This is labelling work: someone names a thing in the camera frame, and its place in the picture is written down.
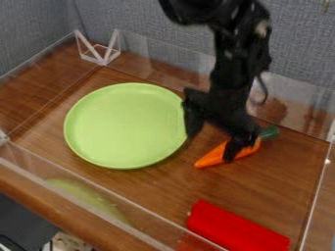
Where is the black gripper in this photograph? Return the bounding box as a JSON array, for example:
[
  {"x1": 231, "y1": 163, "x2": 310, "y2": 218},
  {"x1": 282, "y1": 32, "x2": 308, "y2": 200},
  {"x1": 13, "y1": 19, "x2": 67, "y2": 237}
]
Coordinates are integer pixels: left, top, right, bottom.
[{"x1": 182, "y1": 85, "x2": 260, "y2": 163}]

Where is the light green plate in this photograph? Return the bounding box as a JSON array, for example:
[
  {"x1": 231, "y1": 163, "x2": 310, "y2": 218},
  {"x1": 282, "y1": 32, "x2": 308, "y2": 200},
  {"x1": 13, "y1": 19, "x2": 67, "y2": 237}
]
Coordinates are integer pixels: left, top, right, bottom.
[{"x1": 63, "y1": 82, "x2": 186, "y2": 170}]

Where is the red cloth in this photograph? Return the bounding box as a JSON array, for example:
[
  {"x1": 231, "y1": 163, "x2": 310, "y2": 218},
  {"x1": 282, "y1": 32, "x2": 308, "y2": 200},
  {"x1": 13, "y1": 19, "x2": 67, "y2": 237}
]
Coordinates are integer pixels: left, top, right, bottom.
[{"x1": 187, "y1": 200, "x2": 291, "y2": 251}]

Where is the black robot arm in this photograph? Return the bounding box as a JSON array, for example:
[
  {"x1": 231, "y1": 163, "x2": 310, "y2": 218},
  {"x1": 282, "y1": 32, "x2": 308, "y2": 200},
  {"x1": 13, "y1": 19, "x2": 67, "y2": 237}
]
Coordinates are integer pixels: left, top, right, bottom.
[{"x1": 159, "y1": 0, "x2": 272, "y2": 162}]

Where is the orange toy carrot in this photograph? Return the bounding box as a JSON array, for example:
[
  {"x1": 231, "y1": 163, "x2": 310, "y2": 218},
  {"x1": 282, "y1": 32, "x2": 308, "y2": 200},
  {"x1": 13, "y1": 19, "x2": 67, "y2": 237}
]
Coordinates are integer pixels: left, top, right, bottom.
[{"x1": 192, "y1": 125, "x2": 282, "y2": 170}]

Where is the clear acrylic corner bracket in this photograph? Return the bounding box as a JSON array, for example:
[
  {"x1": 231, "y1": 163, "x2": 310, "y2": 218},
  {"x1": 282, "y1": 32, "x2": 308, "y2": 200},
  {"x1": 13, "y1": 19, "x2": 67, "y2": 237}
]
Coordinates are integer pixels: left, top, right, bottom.
[{"x1": 75, "y1": 29, "x2": 122, "y2": 66}]

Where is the clear acrylic enclosure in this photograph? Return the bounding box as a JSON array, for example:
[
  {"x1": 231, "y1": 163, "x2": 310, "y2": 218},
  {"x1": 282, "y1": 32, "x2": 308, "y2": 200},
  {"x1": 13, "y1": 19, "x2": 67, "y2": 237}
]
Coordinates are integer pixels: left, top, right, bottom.
[{"x1": 0, "y1": 32, "x2": 335, "y2": 251}]

